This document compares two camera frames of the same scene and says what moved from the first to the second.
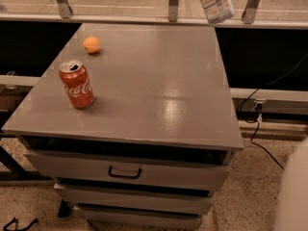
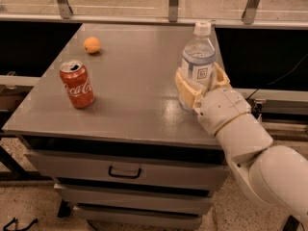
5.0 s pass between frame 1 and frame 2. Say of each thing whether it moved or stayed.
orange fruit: stayed
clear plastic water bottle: moved
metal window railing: stayed
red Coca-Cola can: stayed
